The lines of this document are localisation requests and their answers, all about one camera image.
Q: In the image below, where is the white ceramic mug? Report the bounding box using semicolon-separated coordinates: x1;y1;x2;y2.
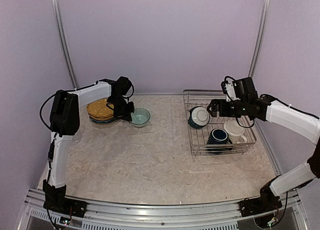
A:
223;120;248;144

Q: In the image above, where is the left aluminium frame post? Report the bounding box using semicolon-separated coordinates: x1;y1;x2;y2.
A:
51;0;79;88

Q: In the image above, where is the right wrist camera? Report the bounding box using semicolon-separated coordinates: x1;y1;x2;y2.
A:
221;76;258;103

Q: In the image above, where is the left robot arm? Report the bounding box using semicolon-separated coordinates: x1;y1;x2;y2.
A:
42;76;135;217

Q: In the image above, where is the dark teal bowl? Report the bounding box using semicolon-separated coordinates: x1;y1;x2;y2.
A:
188;106;210;129

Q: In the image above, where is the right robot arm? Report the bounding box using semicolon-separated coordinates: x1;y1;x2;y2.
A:
207;94;320;215

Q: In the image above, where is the wire metal dish rack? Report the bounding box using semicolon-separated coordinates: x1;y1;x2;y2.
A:
183;89;257;157

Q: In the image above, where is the dark blue mug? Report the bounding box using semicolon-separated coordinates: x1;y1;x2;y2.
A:
207;128;233;145

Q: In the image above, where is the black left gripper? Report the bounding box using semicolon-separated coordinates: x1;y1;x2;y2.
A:
109;95;135;121

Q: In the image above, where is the front aluminium rail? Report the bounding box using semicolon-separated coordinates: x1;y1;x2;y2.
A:
15;188;308;229

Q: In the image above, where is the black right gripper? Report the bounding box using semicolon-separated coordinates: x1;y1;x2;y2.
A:
207;98;248;117

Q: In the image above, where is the aluminium frame post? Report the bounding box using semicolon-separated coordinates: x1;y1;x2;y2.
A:
248;0;271;77
51;0;79;88

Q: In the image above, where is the yellow polka dot plate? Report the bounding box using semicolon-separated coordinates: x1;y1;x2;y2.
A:
86;98;114;112
88;108;114;119

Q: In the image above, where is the right aluminium frame post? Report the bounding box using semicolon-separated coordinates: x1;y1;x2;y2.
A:
248;0;271;77

